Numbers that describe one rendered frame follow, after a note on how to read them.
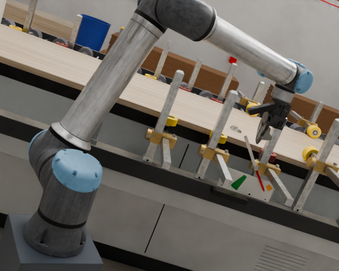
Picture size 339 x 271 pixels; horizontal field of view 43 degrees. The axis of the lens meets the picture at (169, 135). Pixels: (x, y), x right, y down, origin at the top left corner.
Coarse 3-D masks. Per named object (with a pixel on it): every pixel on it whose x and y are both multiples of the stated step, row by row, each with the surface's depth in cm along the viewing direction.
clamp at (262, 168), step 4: (256, 160) 198; (252, 164) 197; (256, 164) 197; (260, 164) 197; (264, 164) 197; (268, 164) 200; (252, 168) 197; (260, 168) 197; (264, 168) 197; (272, 168) 197; (276, 168) 198; (260, 172) 198; (264, 172) 198; (276, 172) 198
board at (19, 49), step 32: (0, 32) 242; (32, 64) 202; (64, 64) 226; (96, 64) 258; (128, 96) 211; (160, 96) 238; (192, 96) 273; (192, 128) 208; (224, 128) 222; (256, 128) 252; (288, 128) 293; (288, 160) 214
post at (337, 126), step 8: (336, 120) 194; (336, 128) 193; (328, 136) 196; (336, 136) 195; (328, 144) 196; (320, 152) 198; (328, 152) 197; (320, 160) 198; (312, 176) 200; (304, 184) 203; (312, 184) 201; (304, 192) 202; (296, 200) 205; (304, 200) 204
